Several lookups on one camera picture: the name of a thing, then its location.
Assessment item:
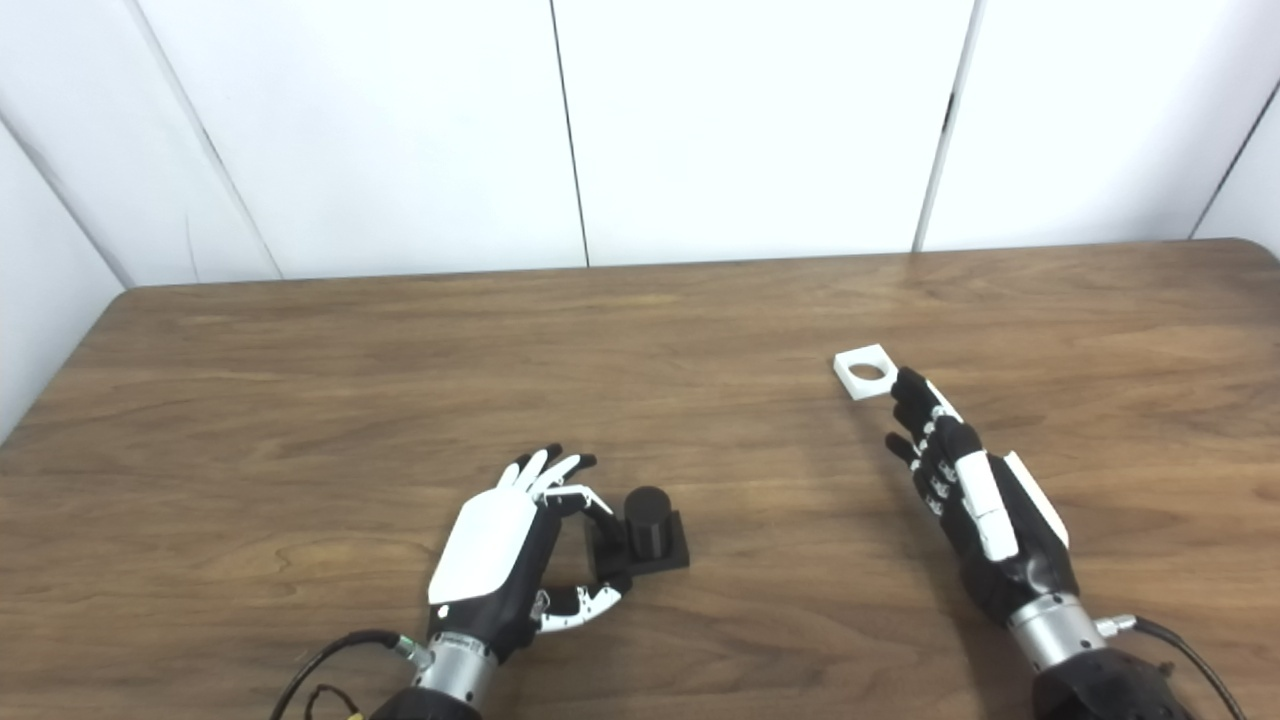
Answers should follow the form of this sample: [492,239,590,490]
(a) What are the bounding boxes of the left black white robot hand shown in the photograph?
[427,444,634,662]

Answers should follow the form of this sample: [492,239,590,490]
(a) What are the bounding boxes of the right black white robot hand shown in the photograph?
[884,366,1082,630]

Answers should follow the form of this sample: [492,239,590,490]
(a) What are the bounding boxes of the black peg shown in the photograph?
[584,486,692,580]

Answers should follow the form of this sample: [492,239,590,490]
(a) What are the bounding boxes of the white square piece with hole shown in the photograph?
[831,343,904,404]

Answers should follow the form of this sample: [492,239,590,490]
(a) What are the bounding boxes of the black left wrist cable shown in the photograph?
[267,629,437,720]

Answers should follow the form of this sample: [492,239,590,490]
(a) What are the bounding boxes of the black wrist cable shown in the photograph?
[267,629,437,720]
[1095,613,1250,720]

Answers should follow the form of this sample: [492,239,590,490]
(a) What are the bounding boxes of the thin left wrist wire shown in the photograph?
[302,684,363,720]

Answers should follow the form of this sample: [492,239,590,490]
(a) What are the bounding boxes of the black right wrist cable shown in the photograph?
[1095,613,1250,720]

